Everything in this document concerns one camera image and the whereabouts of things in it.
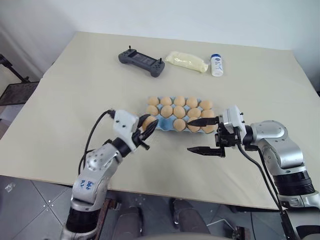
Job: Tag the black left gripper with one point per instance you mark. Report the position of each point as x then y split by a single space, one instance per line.
139 140

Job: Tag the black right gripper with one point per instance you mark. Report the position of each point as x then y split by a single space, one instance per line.
226 138

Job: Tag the tan egg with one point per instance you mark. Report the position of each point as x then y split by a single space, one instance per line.
208 113
180 124
166 101
206 105
193 128
210 128
153 100
166 111
179 111
151 110
194 113
192 102
179 100
148 121

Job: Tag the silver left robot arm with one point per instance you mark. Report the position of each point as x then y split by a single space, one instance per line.
96 162

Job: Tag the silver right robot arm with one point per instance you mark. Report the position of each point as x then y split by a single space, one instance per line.
282 142

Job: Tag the blue egg carton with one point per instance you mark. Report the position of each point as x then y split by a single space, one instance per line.
163 124

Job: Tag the dark grey handheld game controller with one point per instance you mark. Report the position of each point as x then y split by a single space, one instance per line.
142 61

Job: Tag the white bottle with blue print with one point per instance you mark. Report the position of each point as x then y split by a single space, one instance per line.
216 64

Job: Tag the clear bag of yellow powder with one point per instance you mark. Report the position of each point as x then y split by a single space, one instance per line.
186 62

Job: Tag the dark rounded shape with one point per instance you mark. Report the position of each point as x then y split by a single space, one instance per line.
128 221
186 216

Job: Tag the rusty table leg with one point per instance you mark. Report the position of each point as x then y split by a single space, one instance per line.
110 203

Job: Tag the black mesh platform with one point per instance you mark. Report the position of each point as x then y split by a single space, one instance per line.
18 92

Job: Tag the black metal stand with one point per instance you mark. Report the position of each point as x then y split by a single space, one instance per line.
13 68

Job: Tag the crumpled clear plastic scrap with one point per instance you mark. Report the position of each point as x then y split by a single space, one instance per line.
10 187

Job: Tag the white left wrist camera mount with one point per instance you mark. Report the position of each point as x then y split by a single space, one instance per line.
124 122

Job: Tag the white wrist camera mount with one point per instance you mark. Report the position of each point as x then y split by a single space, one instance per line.
232 117
124 122

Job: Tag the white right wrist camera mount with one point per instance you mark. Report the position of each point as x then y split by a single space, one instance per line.
232 117

